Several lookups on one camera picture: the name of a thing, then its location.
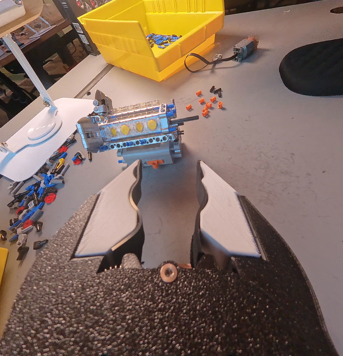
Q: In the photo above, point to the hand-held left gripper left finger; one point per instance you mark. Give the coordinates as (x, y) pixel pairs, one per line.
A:
(110, 222)

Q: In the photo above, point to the black wrist pad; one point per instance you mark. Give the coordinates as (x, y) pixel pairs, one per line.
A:
(316, 67)

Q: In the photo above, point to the pile of coloured brick parts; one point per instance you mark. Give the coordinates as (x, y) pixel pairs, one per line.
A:
(35, 194)

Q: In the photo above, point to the background desk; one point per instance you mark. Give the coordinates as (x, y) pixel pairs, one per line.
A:
(27, 50)

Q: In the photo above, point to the grey desk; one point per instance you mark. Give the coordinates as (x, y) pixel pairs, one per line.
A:
(271, 167)

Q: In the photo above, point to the white book stand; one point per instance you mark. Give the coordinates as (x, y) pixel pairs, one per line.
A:
(66, 108)

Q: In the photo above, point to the black toy set box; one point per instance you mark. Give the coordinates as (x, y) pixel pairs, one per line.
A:
(77, 22)

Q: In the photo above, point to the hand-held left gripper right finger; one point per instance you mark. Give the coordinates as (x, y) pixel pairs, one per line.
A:
(230, 222)

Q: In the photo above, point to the scatter of blue black pins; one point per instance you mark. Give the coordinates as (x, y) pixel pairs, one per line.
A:
(163, 40)

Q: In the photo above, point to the toy brick engine model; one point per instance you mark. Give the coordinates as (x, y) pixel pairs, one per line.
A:
(132, 128)

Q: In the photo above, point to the cluster of orange bushes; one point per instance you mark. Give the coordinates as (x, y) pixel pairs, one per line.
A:
(205, 111)

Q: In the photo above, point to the grey toy motor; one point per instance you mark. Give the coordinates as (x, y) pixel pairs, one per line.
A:
(246, 49)

